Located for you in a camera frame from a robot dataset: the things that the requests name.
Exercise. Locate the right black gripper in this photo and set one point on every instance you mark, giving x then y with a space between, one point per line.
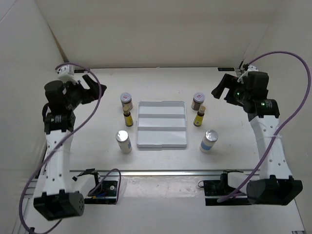
229 82

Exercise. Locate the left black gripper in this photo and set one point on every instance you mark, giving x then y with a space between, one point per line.
89 94

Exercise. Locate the yellow label bottle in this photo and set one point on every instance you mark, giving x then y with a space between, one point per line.
199 116
127 116

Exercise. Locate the silver lid blue bottle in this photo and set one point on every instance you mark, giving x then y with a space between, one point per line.
208 141

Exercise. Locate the silver lid white bottle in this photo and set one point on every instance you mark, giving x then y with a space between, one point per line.
123 141

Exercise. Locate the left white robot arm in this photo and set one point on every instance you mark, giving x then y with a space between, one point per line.
63 195

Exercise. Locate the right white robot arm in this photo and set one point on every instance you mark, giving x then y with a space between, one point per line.
271 182

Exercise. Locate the right brown spice jar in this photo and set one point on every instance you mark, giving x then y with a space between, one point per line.
198 100

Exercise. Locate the brown spice jar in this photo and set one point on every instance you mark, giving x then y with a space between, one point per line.
198 100
126 100

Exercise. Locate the left brown spice jar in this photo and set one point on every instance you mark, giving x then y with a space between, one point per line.
126 100

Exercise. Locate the white tiered tray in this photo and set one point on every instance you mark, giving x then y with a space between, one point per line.
161 124

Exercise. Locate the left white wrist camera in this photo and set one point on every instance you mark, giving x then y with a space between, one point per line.
66 73

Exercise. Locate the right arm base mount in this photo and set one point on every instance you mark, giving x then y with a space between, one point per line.
213 189

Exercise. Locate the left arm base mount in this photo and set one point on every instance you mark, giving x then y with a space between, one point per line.
105 191

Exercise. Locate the aluminium frame rail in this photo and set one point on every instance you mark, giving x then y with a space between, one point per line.
110 176

